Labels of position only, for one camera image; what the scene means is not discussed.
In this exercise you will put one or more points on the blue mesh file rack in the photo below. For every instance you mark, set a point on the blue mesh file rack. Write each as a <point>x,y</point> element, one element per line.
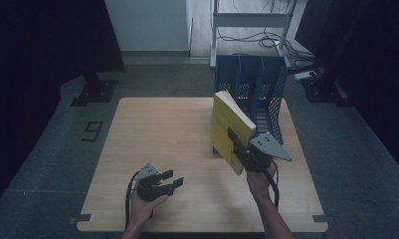
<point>250,71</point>

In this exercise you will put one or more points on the person's left hand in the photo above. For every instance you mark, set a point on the person's left hand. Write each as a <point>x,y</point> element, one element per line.
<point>142,207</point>

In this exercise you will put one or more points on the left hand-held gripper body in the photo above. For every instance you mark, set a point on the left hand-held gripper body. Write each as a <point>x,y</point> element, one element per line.
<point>150,187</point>

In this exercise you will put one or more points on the black stand base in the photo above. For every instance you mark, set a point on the black stand base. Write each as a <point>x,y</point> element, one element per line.
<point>96,91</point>
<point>323,89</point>

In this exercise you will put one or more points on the white power strip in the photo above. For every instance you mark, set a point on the white power strip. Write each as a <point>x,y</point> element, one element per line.
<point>305,75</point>

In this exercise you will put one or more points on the grey table foot bracket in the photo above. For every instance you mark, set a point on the grey table foot bracket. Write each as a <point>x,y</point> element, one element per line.
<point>81,219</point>

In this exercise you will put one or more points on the dark curtain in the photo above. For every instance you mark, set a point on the dark curtain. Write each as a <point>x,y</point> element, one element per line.
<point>372,49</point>
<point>47,36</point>

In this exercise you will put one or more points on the yellow book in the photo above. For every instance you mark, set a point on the yellow book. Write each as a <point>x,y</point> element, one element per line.
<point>223,122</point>

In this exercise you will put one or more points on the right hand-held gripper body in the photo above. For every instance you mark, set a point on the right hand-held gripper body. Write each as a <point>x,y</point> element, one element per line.
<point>265,149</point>

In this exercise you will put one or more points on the white metal desk frame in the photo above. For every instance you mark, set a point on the white metal desk frame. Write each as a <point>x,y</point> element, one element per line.
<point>250,19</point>

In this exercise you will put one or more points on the person's right hand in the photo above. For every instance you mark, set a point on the person's right hand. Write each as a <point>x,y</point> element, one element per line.
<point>258,184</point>

